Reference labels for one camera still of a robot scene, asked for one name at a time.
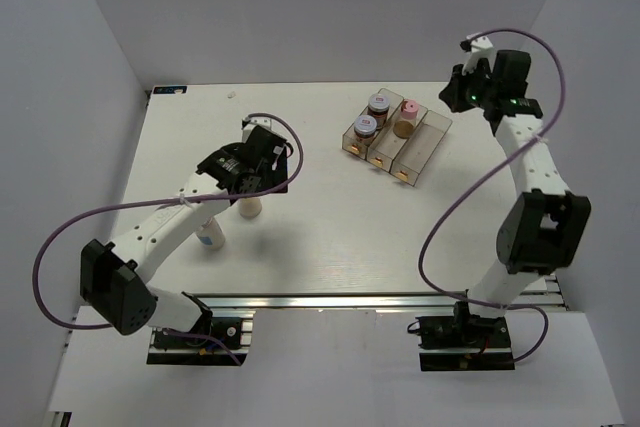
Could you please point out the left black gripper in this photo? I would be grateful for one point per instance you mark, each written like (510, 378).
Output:
(279, 172)

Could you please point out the dark brown sauce jar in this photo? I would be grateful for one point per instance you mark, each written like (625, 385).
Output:
(378, 107)

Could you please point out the orange label sauce jar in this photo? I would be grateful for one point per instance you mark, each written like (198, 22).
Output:
(364, 130)

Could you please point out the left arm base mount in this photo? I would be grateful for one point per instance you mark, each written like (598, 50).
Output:
(223, 342)

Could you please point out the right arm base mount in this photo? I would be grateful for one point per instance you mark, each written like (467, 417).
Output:
(462, 342)

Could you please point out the middle clear organizer bin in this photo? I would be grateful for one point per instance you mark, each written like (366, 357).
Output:
(384, 150)

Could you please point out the left blue table sticker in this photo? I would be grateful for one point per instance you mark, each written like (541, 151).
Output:
(169, 90)

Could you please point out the silver lid white bottle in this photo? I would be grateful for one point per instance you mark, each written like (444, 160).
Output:
(210, 235)

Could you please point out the pink lid spice bottle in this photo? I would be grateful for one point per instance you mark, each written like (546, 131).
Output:
(406, 122)

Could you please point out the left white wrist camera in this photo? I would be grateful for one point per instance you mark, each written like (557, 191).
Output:
(249, 124)

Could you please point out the yellow lid spice bottle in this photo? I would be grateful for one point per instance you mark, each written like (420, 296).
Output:
(249, 208)

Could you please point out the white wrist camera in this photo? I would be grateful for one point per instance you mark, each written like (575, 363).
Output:
(477, 47)
(249, 124)

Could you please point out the right clear organizer bin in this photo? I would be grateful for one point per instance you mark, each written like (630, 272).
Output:
(419, 148)

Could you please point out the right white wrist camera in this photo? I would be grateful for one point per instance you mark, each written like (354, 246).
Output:
(477, 47)

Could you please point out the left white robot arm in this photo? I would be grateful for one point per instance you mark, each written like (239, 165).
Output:
(115, 276)

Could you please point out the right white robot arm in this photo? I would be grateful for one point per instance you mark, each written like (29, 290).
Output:
(542, 231)

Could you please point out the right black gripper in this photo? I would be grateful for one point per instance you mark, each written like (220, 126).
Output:
(451, 92)

